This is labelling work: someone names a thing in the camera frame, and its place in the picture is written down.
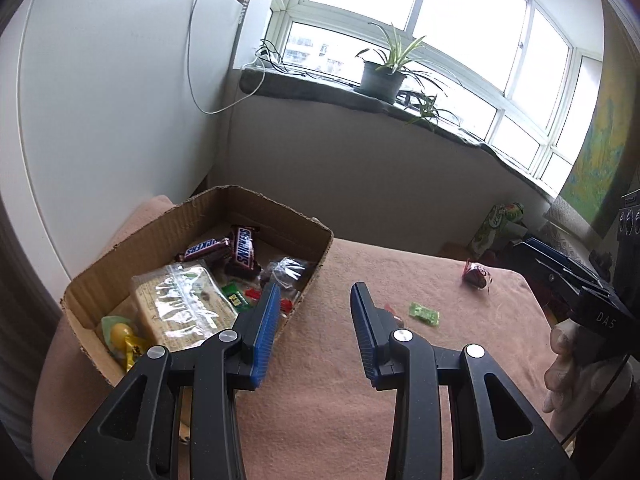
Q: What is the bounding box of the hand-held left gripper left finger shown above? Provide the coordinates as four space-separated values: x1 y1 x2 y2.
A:
52 281 282 480

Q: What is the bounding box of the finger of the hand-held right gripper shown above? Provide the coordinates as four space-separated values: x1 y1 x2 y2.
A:
525 237 613 288
510 241 583 307

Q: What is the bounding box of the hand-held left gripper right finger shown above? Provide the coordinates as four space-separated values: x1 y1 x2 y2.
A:
350 282 576 480

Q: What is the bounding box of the green candy packet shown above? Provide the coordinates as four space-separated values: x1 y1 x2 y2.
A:
220 282 251 311
408 302 441 327

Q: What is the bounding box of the red snack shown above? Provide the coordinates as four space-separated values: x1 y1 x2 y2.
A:
461 258 493 292

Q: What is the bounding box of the clear snack packet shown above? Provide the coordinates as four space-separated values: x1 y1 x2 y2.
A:
260 256 315 316

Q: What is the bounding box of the brown chocolate bar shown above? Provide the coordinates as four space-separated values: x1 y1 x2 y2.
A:
180 236 232 262
225 225 262 278

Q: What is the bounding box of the clear-wrapped cracker packet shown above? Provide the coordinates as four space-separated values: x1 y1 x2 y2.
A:
129 260 240 353

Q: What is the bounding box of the cardboard box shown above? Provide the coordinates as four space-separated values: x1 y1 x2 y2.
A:
60 185 335 388

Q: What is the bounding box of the yellow green candy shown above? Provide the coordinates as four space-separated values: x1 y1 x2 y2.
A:
100 315 148 373

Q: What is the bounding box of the person's right hand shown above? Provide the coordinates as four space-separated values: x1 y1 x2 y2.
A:
542 320 633 431

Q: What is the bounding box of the potted spider plant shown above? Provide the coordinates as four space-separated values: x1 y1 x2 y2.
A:
356 22 463 131

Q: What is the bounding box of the white framed window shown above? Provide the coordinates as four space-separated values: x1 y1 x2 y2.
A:
267 0 608 196

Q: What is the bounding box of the white power strip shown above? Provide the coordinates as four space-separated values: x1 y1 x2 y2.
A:
252 40 291 73

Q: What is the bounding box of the yellow blue wall scroll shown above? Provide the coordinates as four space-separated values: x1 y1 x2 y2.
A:
542 75 631 236

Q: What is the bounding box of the white cable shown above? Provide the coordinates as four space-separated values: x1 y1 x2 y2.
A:
186 0 266 115

